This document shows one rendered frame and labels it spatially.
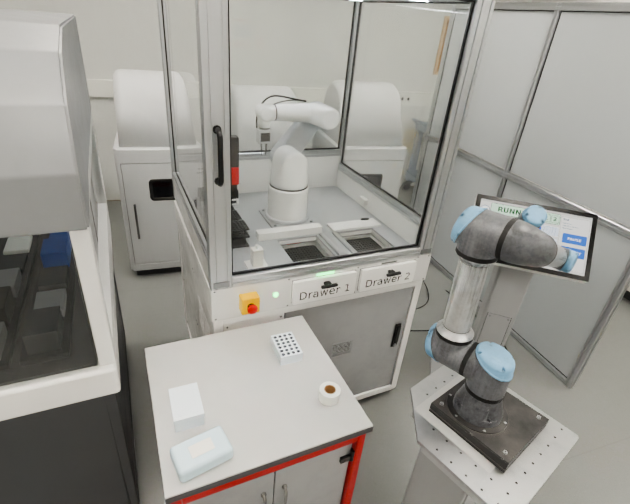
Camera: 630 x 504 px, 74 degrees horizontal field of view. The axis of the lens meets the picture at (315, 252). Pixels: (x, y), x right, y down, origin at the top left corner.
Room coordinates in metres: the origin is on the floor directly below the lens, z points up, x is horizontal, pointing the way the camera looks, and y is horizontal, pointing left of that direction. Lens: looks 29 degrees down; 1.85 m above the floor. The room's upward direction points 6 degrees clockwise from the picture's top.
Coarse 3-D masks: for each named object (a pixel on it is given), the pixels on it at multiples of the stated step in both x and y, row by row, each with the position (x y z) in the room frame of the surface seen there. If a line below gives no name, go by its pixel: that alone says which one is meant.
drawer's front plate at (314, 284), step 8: (344, 272) 1.49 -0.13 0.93; (352, 272) 1.50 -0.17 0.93; (296, 280) 1.40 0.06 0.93; (304, 280) 1.40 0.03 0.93; (312, 280) 1.41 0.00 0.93; (320, 280) 1.43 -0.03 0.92; (328, 280) 1.45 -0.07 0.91; (336, 280) 1.46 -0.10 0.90; (344, 280) 1.48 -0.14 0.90; (352, 280) 1.50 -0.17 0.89; (296, 288) 1.38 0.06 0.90; (304, 288) 1.40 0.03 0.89; (312, 288) 1.41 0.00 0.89; (320, 288) 1.43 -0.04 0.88; (328, 288) 1.45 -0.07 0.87; (336, 288) 1.47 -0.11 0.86; (344, 288) 1.48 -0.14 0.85; (352, 288) 1.50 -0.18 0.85; (296, 296) 1.38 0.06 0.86; (304, 296) 1.40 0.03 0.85; (312, 296) 1.42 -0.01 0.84; (320, 296) 1.43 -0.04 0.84; (328, 296) 1.45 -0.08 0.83; (336, 296) 1.47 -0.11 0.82; (296, 304) 1.38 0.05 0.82
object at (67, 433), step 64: (0, 64) 0.93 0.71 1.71; (64, 64) 1.04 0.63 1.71; (0, 128) 0.84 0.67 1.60; (64, 128) 0.90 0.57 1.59; (0, 192) 0.80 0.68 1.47; (64, 192) 0.85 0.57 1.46; (64, 384) 0.81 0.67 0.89; (128, 384) 1.51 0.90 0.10; (0, 448) 0.78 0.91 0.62; (64, 448) 0.85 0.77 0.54; (128, 448) 0.98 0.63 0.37
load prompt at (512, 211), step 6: (492, 204) 1.83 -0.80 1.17; (498, 204) 1.83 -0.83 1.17; (492, 210) 1.81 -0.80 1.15; (498, 210) 1.81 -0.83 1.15; (504, 210) 1.81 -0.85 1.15; (510, 210) 1.81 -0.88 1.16; (516, 210) 1.80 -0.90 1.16; (522, 210) 1.80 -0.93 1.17; (510, 216) 1.79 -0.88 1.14; (516, 216) 1.78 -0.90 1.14; (552, 216) 1.77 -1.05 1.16; (558, 216) 1.76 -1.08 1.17; (546, 222) 1.75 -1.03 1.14; (552, 222) 1.75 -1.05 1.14; (558, 222) 1.75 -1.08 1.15
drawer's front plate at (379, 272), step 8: (392, 264) 1.60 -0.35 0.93; (400, 264) 1.61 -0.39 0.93; (408, 264) 1.63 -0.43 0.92; (416, 264) 1.65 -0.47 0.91; (360, 272) 1.53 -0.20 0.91; (368, 272) 1.53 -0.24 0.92; (376, 272) 1.55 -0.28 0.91; (384, 272) 1.57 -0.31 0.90; (408, 272) 1.63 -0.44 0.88; (360, 280) 1.52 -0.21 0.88; (400, 280) 1.62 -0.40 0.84; (408, 280) 1.64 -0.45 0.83; (360, 288) 1.52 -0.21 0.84; (368, 288) 1.54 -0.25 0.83; (376, 288) 1.56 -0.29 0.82
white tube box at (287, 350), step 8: (272, 336) 1.20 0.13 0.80; (280, 336) 1.21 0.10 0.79; (288, 336) 1.21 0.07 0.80; (272, 344) 1.18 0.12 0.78; (280, 344) 1.16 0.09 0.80; (288, 344) 1.16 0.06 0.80; (296, 344) 1.17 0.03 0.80; (280, 352) 1.12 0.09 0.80; (288, 352) 1.12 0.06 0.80; (296, 352) 1.13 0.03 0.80; (280, 360) 1.09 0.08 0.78; (288, 360) 1.10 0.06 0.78; (296, 360) 1.12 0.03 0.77
